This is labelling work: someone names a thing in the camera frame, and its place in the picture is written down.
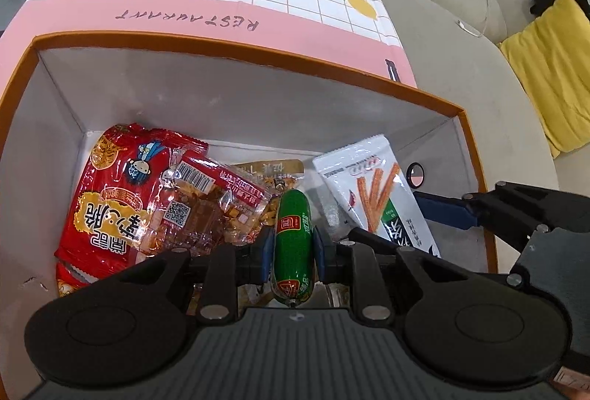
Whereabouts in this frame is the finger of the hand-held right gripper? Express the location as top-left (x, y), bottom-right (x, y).
top-left (347, 228), bottom-right (399, 251)
top-left (414, 182), bottom-right (590, 253)

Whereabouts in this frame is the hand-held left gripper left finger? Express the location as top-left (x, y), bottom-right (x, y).
top-left (111, 227), bottom-right (277, 321)

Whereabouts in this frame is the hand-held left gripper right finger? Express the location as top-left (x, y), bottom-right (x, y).
top-left (312, 228), bottom-right (466, 321)

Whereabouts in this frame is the green sausage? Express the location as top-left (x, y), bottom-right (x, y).
top-left (271, 189), bottom-right (315, 306)

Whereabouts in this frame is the white stick snack packet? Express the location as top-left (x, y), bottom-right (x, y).
top-left (312, 134), bottom-right (441, 260)

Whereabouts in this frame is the orange cardboard box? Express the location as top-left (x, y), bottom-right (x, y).
top-left (0, 32), bottom-right (499, 400)

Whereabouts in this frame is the golden snack packet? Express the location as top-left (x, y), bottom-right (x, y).
top-left (230, 158), bottom-right (305, 244)

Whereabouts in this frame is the clear red-print snack packet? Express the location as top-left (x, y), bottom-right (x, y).
top-left (138, 146), bottom-right (274, 258)

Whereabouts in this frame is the beige sofa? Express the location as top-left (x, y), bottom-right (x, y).
top-left (346, 0), bottom-right (590, 265)

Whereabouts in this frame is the large red snack packet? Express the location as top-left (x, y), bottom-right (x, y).
top-left (54, 123), bottom-right (208, 285)

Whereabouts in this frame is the yellow cushion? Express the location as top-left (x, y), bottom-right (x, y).
top-left (500, 0), bottom-right (590, 158)

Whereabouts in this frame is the red striped snack packet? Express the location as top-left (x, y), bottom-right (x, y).
top-left (55, 261), bottom-right (95, 298)

